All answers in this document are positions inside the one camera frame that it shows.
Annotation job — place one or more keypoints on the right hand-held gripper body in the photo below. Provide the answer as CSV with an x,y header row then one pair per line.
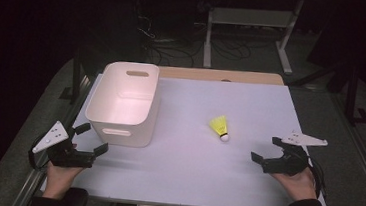
x,y
288,162

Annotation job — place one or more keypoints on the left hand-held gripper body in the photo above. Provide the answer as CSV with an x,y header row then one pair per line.
x,y
65,158

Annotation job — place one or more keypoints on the white plastic bin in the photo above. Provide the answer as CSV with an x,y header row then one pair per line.
x,y
120,107

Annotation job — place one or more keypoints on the yellow shuttlecock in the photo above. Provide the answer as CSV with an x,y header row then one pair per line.
x,y
220,124

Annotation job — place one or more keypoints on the person's left hand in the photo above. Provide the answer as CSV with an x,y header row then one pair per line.
x,y
59,179

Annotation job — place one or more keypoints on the person's right hand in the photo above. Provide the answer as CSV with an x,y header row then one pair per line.
x,y
300,187

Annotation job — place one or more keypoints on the black metal stand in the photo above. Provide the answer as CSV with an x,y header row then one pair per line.
x,y
351,97
76,80

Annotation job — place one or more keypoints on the white table mat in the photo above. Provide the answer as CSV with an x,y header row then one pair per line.
x,y
181,169

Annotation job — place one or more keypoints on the wooden table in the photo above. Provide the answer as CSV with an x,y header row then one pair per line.
x,y
207,74

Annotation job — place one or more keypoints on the aluminium floor rail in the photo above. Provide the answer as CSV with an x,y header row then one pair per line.
x,y
363,165
35,177

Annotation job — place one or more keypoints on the white metal stand frame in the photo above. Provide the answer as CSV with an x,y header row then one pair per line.
x,y
252,17

